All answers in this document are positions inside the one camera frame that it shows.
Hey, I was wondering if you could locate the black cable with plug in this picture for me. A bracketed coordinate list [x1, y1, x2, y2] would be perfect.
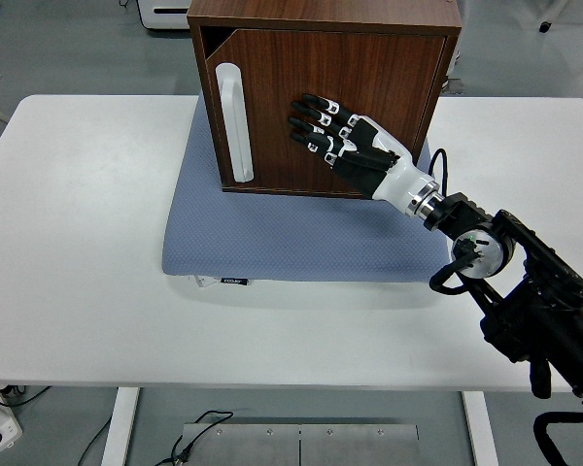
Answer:
[155, 410, 235, 466]

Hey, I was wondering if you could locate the brown wooden cabinet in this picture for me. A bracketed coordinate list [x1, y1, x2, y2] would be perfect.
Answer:
[187, 0, 463, 199]

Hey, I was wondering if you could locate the white table leg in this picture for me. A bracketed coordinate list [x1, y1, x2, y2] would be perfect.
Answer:
[100, 386, 141, 466]
[462, 390, 499, 466]

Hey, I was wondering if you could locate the blue grey textured mat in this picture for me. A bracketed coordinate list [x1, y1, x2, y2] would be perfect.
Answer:
[162, 91, 451, 283]

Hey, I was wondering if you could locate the white door handle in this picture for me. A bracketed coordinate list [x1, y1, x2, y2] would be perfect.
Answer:
[215, 61, 256, 183]

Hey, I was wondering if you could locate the grey metal plate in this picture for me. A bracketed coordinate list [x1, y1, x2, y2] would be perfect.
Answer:
[298, 423, 421, 466]
[182, 422, 301, 466]

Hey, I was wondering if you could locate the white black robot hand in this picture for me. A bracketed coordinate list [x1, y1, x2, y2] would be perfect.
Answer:
[288, 93, 438, 215]

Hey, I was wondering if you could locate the brown wooden cabinet door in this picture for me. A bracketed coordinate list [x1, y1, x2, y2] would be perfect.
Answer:
[206, 27, 448, 189]

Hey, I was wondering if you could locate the white box appliance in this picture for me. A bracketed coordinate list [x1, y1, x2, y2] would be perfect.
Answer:
[136, 0, 195, 32]

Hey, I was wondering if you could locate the thin black cable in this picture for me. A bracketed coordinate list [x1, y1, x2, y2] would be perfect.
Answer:
[76, 416, 115, 466]

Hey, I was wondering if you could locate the white power strip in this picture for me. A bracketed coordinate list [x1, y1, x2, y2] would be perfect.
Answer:
[0, 383, 24, 453]

